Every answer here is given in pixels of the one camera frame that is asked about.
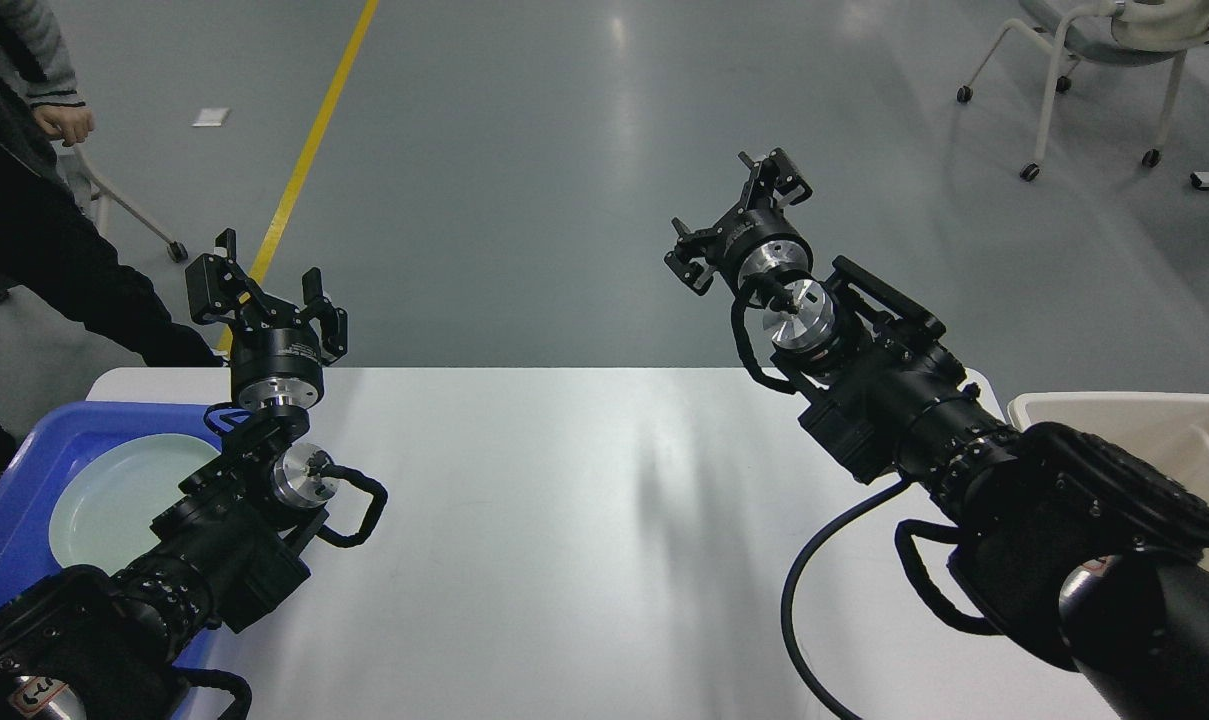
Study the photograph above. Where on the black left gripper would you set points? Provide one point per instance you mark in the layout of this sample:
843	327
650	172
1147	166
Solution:
268	366

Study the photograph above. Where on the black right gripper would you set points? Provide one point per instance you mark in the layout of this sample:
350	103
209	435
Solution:
757	238

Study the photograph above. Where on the light green plate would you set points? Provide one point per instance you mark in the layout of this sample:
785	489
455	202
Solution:
104	515

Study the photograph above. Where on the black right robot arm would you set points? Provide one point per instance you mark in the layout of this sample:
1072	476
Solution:
1084	555

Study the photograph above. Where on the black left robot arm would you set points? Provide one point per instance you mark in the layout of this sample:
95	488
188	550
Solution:
229	553

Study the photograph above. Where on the person's bare hand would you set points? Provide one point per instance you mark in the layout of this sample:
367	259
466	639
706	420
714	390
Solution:
70	125

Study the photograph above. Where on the white floor marker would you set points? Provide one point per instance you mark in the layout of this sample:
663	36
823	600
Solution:
211	117

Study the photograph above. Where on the white stand leg with caster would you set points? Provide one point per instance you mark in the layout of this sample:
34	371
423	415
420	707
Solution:
95	195

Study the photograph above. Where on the person in dark clothes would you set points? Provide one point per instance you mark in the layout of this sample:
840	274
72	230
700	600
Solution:
46	243

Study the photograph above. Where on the blue plastic tray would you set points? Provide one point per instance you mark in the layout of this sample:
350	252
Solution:
24	470

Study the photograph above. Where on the white office chair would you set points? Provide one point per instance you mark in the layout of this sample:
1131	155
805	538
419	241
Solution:
1127	34

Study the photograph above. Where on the beige plastic bin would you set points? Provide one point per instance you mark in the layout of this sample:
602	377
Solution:
1169	430

